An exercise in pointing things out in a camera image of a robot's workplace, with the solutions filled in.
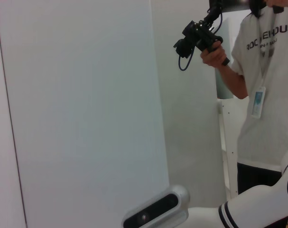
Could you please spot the person's right forearm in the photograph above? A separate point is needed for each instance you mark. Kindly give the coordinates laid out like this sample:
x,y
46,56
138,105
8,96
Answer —
x,y
234,83

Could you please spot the white frame with screw holes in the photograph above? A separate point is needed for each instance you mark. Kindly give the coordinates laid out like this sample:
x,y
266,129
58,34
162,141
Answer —
x,y
229,147

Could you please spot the person in white T-shirt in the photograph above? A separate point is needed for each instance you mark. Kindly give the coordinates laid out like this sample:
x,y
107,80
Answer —
x,y
276,71

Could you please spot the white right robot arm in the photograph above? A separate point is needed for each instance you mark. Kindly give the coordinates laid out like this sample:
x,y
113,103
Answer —
x,y
253,204

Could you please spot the person's left hand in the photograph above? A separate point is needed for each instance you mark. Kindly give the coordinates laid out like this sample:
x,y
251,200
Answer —
x,y
281,2

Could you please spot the person's right hand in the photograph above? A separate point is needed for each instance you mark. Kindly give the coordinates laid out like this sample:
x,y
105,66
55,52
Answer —
x,y
213,57

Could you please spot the black jointed teleoperation arm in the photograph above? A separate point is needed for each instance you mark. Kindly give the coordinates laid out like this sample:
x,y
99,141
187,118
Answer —
x,y
213,9

